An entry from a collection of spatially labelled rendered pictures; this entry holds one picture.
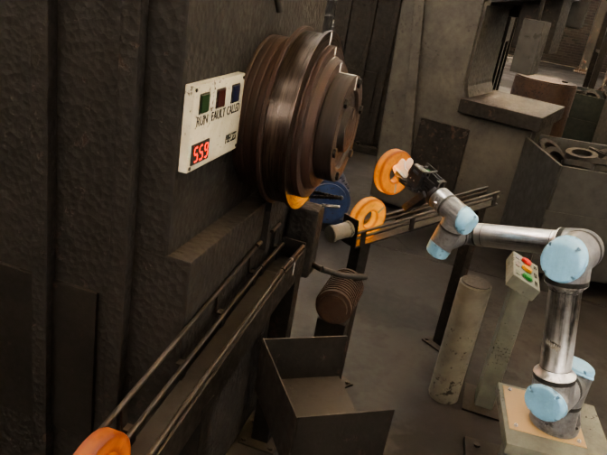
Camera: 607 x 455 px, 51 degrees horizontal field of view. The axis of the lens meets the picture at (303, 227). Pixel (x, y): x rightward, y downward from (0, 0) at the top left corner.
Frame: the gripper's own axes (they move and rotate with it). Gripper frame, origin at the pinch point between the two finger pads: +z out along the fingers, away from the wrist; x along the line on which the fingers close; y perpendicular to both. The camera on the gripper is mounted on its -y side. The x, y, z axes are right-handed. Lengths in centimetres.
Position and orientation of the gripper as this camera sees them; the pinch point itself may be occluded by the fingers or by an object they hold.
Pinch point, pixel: (395, 166)
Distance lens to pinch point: 214.2
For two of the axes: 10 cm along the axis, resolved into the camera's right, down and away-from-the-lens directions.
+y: 3.0, -7.8, -5.5
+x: -7.9, 1.2, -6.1
